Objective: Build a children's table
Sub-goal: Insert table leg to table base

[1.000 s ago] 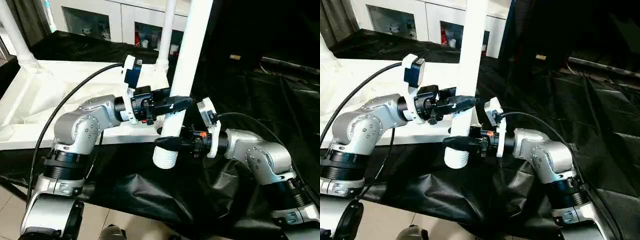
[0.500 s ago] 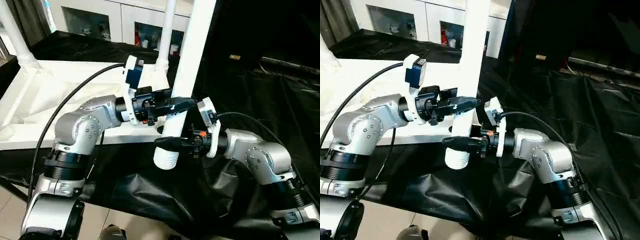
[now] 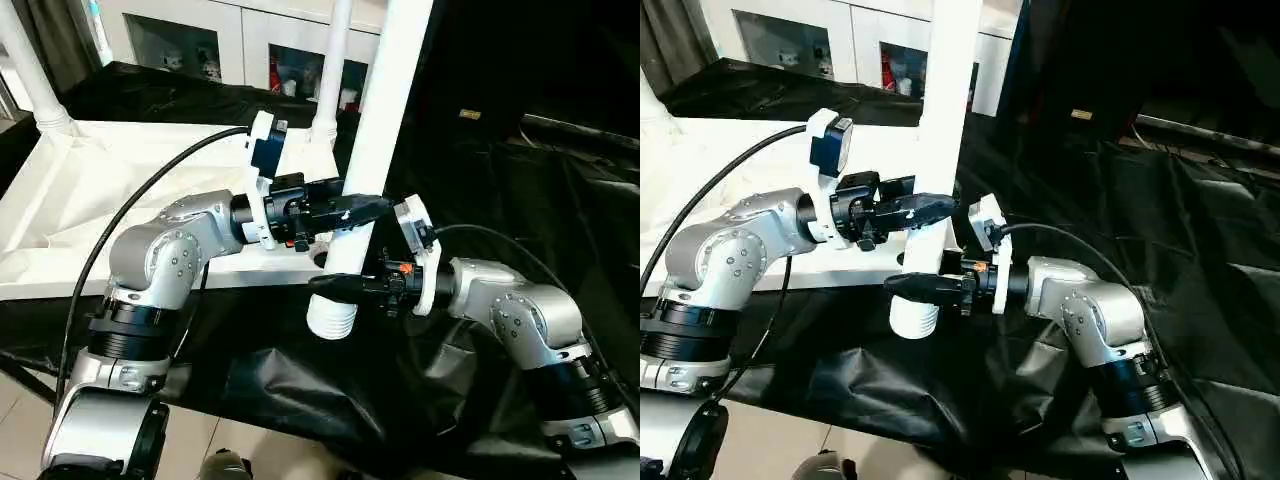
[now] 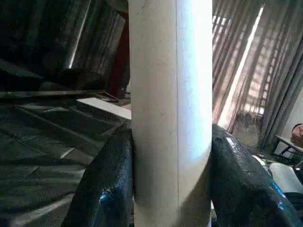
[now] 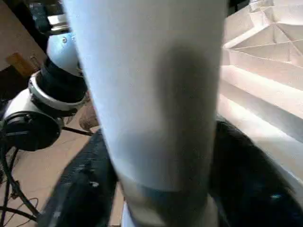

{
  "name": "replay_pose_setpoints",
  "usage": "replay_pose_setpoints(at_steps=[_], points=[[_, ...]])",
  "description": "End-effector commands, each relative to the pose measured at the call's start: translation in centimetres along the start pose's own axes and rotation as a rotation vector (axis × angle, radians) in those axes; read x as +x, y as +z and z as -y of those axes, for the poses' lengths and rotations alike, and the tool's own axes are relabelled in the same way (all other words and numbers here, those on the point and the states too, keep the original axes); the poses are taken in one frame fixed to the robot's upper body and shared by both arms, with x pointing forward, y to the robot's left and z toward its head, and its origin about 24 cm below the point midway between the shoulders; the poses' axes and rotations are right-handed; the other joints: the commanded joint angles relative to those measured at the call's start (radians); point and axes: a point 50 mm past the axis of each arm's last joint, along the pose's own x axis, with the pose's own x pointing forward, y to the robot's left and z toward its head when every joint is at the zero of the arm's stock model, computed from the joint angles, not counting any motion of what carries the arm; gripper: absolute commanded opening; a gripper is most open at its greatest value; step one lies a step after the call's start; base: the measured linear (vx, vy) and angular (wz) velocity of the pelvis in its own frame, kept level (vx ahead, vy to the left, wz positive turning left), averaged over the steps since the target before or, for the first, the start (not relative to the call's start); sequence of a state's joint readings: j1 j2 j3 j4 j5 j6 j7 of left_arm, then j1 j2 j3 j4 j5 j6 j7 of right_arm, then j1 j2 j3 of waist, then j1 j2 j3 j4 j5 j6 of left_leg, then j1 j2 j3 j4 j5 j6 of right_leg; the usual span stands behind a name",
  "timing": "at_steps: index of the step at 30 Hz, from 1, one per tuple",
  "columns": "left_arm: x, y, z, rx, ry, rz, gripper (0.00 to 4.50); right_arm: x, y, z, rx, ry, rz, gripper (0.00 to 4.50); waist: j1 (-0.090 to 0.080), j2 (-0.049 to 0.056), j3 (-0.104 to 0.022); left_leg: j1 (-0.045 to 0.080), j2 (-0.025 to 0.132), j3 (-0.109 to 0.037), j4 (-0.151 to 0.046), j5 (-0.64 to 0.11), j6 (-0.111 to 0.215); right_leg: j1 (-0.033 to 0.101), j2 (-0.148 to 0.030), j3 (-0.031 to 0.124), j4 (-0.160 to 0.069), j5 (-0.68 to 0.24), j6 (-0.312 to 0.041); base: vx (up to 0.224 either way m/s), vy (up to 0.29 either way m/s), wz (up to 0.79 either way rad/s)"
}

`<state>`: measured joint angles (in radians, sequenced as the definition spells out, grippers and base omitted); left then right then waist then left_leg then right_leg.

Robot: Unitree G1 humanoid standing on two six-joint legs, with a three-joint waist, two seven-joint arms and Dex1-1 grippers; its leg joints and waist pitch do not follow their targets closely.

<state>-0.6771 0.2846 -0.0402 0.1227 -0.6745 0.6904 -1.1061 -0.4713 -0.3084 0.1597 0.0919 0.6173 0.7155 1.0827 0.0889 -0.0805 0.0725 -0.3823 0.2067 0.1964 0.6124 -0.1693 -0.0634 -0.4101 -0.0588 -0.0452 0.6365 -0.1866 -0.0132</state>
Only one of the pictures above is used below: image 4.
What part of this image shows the grey window curtain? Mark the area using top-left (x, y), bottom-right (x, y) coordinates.
top-left (212, 0), bottom-right (303, 149)

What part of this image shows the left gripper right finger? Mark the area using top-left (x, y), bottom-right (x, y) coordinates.
top-left (208, 123), bottom-right (303, 227)

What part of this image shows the black metal rod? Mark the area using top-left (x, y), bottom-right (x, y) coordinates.
top-left (0, 89), bottom-right (120, 101)

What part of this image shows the white flat panel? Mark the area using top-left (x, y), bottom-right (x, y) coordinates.
top-left (76, 96), bottom-right (132, 120)

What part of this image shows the white plastic table leg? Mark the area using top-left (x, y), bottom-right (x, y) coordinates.
top-left (128, 0), bottom-right (214, 227)

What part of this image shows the black plastic mat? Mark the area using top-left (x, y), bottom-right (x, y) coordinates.
top-left (0, 92), bottom-right (134, 227)

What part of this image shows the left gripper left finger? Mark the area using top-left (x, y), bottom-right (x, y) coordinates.
top-left (62, 121), bottom-right (135, 227)

